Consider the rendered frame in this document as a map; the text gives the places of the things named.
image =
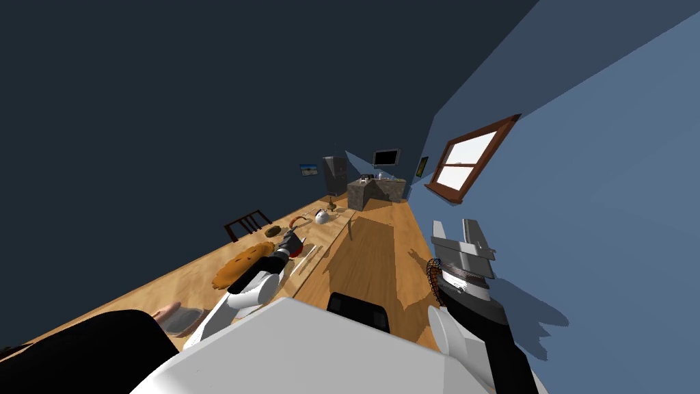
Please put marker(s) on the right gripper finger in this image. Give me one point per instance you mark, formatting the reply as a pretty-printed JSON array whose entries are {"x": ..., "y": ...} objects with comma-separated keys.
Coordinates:
[
  {"x": 440, "y": 231},
  {"x": 473, "y": 232}
]

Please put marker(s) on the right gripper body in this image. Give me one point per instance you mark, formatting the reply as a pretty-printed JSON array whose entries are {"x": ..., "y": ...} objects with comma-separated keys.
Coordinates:
[{"x": 465, "y": 257}]

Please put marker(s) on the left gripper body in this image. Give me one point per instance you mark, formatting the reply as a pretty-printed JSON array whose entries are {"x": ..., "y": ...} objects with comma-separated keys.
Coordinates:
[{"x": 290, "y": 242}]

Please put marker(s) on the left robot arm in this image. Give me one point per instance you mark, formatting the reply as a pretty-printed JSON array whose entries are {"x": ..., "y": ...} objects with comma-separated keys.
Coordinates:
[{"x": 82, "y": 355}]

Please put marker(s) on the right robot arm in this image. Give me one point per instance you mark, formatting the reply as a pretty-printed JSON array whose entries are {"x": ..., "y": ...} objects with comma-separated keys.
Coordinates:
[{"x": 481, "y": 323}]

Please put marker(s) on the red round thing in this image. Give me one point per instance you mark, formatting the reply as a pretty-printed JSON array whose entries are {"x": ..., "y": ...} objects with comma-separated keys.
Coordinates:
[{"x": 297, "y": 252}]

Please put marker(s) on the olive green round fruit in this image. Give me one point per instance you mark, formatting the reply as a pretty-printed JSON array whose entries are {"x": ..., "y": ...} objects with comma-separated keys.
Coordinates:
[{"x": 272, "y": 231}]

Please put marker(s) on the orange curved thing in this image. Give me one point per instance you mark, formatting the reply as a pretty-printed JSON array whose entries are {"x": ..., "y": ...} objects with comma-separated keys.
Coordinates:
[{"x": 298, "y": 219}]

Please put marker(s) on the white kettle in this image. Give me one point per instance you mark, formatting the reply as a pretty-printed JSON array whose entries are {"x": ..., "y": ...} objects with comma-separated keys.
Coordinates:
[{"x": 322, "y": 217}]

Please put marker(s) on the dark wooden chair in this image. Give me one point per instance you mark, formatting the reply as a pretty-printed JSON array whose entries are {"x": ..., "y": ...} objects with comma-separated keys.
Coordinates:
[{"x": 247, "y": 221}]

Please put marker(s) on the brown framed window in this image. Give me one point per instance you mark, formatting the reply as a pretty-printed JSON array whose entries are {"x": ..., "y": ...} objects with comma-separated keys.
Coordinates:
[{"x": 465, "y": 161}]

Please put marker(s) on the grey stone counter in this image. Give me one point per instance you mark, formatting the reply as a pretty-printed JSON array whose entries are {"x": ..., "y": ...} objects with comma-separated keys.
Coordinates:
[{"x": 372, "y": 192}]

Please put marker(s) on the dark grey fridge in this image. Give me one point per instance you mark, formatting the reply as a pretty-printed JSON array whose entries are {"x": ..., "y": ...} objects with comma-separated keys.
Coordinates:
[{"x": 334, "y": 175}]

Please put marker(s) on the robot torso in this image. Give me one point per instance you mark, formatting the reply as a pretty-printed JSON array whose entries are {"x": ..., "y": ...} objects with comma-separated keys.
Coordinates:
[{"x": 306, "y": 355}]

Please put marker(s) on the light wooden table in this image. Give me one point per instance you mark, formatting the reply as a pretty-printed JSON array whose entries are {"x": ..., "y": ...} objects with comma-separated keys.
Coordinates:
[{"x": 164, "y": 284}]

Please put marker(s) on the green wall picture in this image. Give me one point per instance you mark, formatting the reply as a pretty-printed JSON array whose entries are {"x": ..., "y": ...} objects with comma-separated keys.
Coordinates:
[{"x": 422, "y": 167}]

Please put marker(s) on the small blue wall picture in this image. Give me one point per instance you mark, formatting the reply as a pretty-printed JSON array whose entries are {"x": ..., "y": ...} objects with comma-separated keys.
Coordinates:
[{"x": 309, "y": 170}]

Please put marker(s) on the black wall television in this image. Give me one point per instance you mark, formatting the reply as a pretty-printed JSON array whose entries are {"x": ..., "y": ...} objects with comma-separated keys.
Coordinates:
[{"x": 386, "y": 157}]

